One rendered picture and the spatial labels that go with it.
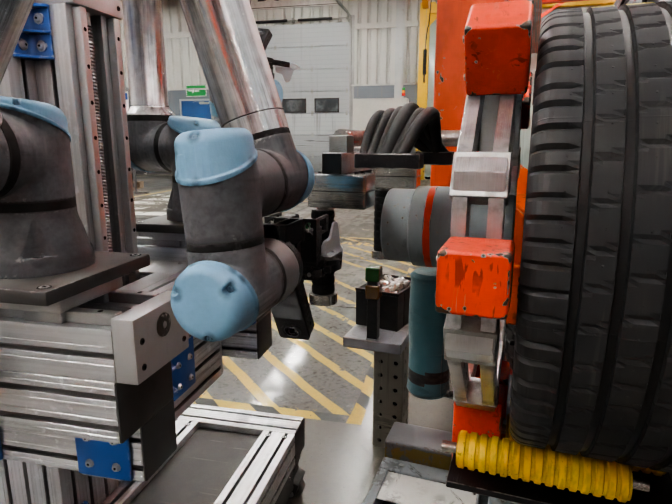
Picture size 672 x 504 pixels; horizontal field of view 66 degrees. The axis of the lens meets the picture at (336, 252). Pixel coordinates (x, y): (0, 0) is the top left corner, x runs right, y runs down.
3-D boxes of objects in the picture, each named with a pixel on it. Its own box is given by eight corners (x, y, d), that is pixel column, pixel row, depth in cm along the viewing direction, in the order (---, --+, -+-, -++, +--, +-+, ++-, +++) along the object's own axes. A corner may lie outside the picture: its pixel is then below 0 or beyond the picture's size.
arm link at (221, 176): (214, 134, 57) (226, 233, 59) (150, 133, 46) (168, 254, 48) (281, 128, 54) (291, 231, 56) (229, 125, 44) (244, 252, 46)
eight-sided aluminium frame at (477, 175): (488, 474, 67) (519, 20, 55) (436, 463, 69) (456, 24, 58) (508, 331, 117) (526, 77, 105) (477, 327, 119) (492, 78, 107)
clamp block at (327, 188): (365, 210, 74) (366, 172, 72) (306, 207, 77) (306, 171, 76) (375, 206, 78) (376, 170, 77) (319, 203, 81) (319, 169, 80)
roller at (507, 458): (650, 516, 73) (655, 480, 71) (438, 471, 83) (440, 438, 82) (642, 491, 78) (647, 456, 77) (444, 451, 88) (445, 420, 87)
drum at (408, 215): (508, 283, 81) (514, 192, 78) (376, 271, 88) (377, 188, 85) (511, 263, 94) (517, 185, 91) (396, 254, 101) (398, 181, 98)
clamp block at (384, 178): (415, 189, 105) (416, 162, 104) (372, 188, 108) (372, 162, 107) (420, 187, 109) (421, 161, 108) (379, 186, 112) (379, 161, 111)
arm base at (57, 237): (-53, 275, 70) (-64, 202, 68) (35, 252, 85) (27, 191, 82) (42, 282, 67) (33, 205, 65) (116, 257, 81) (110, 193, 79)
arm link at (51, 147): (95, 195, 78) (86, 100, 75) (18, 205, 65) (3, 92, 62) (32, 192, 81) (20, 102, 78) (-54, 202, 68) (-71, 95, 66)
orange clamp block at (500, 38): (527, 95, 64) (532, 23, 58) (463, 97, 67) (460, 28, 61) (530, 67, 69) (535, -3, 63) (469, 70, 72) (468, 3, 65)
